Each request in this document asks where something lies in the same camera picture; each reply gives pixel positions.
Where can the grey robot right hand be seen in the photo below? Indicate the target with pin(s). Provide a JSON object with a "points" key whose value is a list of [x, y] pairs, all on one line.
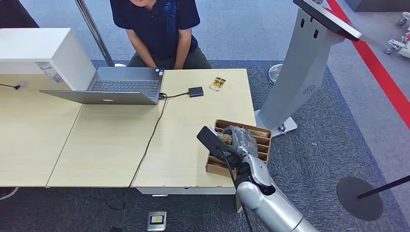
{"points": [[243, 141]]}

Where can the person's left hand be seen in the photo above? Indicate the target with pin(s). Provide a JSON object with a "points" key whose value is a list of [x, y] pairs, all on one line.
{"points": [[178, 66]]}

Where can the person's right hand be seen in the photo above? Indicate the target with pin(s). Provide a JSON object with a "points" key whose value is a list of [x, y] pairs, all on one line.
{"points": [[150, 62]]}

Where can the person's left forearm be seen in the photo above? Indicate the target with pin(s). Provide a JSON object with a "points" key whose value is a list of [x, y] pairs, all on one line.
{"points": [[183, 44]]}

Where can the person's right forearm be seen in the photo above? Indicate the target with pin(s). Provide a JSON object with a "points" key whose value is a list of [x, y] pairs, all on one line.
{"points": [[138, 44]]}

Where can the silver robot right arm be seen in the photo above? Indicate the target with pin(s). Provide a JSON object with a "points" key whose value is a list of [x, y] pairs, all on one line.
{"points": [[266, 198]]}

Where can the brown printed card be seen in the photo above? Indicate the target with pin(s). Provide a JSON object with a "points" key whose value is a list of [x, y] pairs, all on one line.
{"points": [[225, 138], [260, 134]]}

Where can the wooden card holder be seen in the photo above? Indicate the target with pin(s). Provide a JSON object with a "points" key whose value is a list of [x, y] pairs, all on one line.
{"points": [[217, 166]]}

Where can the person in dark clothing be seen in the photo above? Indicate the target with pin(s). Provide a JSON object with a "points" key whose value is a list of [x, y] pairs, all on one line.
{"points": [[12, 12]]}

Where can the small black adapter box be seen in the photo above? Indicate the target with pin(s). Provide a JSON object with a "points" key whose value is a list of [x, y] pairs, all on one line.
{"points": [[195, 92]]}

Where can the grey open laptop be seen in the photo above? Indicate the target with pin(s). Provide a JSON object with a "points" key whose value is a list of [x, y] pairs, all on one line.
{"points": [[125, 86]]}

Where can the slanted metal pole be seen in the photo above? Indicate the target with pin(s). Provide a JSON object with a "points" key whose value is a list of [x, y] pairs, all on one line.
{"points": [[94, 32]]}

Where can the round grey floor base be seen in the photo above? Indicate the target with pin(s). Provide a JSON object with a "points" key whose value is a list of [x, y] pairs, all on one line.
{"points": [[275, 73]]}

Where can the silver kiosk stand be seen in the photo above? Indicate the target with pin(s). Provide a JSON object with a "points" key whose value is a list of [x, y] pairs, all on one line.
{"points": [[298, 73]]}

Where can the clear plastic bottle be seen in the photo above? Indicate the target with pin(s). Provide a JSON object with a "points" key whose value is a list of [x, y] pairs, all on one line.
{"points": [[49, 72]]}

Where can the white cabinet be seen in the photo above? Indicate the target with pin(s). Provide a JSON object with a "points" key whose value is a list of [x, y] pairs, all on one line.
{"points": [[38, 43]]}

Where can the metal floor socket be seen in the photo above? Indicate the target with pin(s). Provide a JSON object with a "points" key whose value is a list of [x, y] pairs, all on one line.
{"points": [[156, 221]]}

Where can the black round stanchion base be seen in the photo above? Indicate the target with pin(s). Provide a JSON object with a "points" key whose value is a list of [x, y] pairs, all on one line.
{"points": [[355, 198]]}

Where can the round grey desk grommet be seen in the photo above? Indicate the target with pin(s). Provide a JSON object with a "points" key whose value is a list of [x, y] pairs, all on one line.
{"points": [[23, 84]]}

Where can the black kiosk screen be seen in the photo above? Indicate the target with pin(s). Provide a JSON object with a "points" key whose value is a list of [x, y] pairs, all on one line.
{"points": [[330, 20]]}

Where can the black stanchion pole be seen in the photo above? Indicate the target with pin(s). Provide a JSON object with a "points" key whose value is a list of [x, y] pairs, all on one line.
{"points": [[387, 185]]}

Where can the red floor tape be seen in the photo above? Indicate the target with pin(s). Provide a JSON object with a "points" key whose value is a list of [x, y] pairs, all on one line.
{"points": [[378, 72]]}

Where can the white wheeled cart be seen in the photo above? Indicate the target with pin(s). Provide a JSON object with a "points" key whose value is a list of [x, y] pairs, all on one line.
{"points": [[402, 44]]}

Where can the dark grey platform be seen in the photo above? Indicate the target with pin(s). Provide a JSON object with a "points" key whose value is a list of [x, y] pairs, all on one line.
{"points": [[378, 4]]}

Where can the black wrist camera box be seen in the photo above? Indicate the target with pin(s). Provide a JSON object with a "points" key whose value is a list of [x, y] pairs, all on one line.
{"points": [[211, 139]]}

